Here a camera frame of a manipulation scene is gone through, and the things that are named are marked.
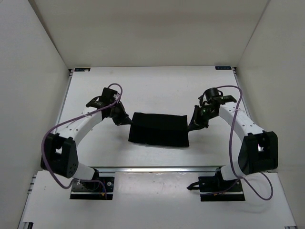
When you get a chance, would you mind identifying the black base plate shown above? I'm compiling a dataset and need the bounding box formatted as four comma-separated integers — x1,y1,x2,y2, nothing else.
70,177,115,200
198,177,245,202

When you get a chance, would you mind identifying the right blue corner label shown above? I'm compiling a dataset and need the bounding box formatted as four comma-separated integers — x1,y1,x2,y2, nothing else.
215,66,232,70

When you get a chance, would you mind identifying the black cable at base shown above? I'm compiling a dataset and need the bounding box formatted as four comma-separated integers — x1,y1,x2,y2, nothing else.
187,181,208,191

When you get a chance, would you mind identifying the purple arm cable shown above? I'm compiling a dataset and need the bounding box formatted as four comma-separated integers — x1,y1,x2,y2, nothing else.
41,83,123,194
200,85,274,200

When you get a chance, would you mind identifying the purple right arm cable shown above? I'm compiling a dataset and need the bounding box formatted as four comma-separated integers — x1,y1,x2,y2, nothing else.
200,85,274,200

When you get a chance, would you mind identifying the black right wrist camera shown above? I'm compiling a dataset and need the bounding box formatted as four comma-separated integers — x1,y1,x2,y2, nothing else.
198,88,237,106

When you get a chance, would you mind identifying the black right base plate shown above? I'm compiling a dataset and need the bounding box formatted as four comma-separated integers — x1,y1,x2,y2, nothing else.
198,177,245,202

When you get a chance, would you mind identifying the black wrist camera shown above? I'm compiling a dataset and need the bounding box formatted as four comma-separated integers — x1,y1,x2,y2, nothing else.
198,88,237,106
86,87,118,109

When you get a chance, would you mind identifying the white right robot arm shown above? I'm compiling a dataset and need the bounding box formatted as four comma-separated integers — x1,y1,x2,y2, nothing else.
188,102,278,191

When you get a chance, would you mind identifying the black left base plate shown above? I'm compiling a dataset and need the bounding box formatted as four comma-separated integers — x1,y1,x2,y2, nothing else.
70,177,115,200

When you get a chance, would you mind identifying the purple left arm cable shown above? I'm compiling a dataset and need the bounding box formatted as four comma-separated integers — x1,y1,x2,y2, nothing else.
41,83,123,194

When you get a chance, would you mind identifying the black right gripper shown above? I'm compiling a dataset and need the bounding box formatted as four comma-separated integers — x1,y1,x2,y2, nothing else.
187,105,218,132

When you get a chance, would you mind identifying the black skirt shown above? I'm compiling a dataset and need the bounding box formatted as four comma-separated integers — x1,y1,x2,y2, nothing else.
128,112,189,147

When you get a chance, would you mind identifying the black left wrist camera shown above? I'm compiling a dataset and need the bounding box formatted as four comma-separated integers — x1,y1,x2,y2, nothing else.
86,87,118,109

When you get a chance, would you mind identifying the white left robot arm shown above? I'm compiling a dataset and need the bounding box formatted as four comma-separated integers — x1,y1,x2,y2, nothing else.
41,102,132,190

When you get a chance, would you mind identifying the blue corner label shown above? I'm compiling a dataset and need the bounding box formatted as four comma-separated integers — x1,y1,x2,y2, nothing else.
74,68,91,72
215,66,232,70

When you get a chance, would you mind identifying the left blue corner label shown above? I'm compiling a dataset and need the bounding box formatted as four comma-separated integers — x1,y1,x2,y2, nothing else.
74,68,91,72

